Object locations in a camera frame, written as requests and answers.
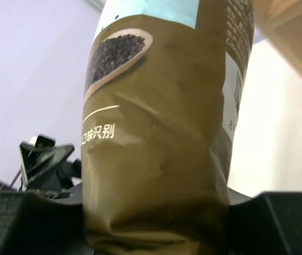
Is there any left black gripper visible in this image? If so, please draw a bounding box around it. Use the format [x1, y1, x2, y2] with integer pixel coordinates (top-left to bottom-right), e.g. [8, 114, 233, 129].
[19, 136, 81, 198]

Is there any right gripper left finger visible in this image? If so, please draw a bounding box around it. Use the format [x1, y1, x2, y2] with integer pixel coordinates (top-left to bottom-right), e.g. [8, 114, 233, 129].
[0, 184, 87, 254]

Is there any light blue cassava chips bag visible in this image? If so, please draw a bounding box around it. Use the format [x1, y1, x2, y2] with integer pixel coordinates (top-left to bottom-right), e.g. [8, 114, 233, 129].
[81, 1, 254, 254]

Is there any wooden two-tier shelf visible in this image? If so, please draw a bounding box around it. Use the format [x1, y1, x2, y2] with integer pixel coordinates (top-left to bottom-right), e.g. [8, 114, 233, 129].
[253, 0, 302, 75]

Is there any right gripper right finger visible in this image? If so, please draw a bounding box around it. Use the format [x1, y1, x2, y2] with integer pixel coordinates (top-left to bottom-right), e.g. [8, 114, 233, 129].
[229, 190, 302, 254]

